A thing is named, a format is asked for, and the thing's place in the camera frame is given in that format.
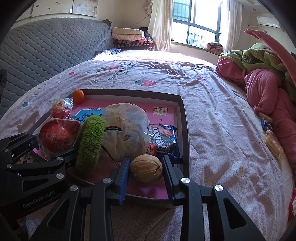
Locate red apple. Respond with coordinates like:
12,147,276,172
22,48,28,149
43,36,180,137
38,118,81,160

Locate apple with blue label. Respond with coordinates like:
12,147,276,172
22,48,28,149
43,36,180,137
51,98,74,118

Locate green fuzzy hair scrunchie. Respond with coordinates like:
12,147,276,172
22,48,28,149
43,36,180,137
75,115,105,172

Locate tan walnut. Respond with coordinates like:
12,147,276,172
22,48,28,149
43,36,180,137
130,154,163,184

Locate small orange tangerine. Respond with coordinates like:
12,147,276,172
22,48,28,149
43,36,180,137
73,89,85,104

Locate cream printed shower cap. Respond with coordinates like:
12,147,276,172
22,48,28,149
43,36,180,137
99,103,150,162

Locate blue cookie snack packet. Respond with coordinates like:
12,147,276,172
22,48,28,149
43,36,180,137
149,124,180,159

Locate pink strawberry print bedsheet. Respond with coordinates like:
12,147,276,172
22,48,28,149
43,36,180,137
1,51,293,240

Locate yellow wafer snack pack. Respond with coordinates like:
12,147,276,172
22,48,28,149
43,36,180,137
263,130,284,161

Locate dark shallow box tray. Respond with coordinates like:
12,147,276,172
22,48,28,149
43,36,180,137
28,88,191,204

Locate grey quilted headboard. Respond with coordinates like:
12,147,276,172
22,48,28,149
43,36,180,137
1,18,113,116

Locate small blue snack packet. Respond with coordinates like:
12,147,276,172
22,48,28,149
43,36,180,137
261,118,273,132

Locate upper yellow snack pack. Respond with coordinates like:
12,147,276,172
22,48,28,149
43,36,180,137
257,112,274,124

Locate pink crumpled blanket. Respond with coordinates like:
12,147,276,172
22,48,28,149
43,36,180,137
216,58,295,172

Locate dark blue pillow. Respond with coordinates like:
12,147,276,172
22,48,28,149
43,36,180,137
92,48,121,59

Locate stack of folded blankets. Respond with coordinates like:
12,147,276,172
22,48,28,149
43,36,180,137
111,27,157,51

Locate green blanket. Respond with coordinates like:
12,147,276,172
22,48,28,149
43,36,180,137
217,43,295,102

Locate folded floral cloth on sill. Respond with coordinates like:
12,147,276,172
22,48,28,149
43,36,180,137
207,42,224,55

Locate left cream curtain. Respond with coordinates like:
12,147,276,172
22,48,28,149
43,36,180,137
148,0,173,52

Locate cream curtain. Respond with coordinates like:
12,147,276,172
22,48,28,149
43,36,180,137
224,0,243,52
148,0,173,52

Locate dark framed window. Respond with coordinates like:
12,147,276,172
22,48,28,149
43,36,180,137
171,0,228,48

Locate white air conditioner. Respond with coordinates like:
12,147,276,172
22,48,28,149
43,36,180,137
257,16,280,29

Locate right cream curtain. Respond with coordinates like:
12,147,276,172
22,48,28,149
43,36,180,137
224,0,243,52

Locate floral wall painting panels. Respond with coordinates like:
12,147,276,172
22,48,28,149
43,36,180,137
18,0,98,21

